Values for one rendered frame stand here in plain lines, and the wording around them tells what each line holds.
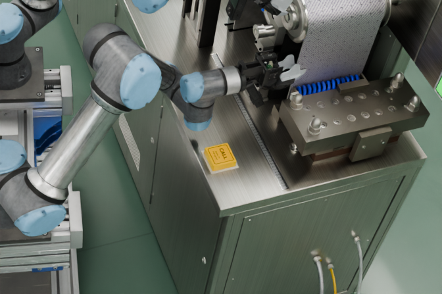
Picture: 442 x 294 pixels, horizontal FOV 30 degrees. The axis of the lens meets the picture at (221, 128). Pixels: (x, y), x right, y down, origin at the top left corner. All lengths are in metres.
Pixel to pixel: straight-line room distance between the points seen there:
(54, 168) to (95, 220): 1.27
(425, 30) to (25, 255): 1.26
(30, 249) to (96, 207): 0.95
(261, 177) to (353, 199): 0.34
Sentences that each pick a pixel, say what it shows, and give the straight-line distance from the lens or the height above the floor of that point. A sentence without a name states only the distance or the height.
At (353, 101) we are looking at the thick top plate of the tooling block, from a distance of 2.37.
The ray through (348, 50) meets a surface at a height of 1.14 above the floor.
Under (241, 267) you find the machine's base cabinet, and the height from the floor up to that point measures 0.54.
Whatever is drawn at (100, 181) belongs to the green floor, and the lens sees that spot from 3.35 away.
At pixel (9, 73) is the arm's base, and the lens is 2.52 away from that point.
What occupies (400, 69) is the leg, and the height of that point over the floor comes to 0.84.
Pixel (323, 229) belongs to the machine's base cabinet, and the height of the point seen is 0.63.
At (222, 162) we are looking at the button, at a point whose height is 0.92.
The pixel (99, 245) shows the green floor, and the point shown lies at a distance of 3.18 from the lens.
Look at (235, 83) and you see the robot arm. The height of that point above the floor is 1.13.
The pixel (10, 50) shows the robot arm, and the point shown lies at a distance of 2.47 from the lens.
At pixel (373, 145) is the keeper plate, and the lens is 2.37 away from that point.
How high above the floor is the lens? 2.70
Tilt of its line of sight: 49 degrees down
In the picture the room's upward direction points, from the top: 12 degrees clockwise
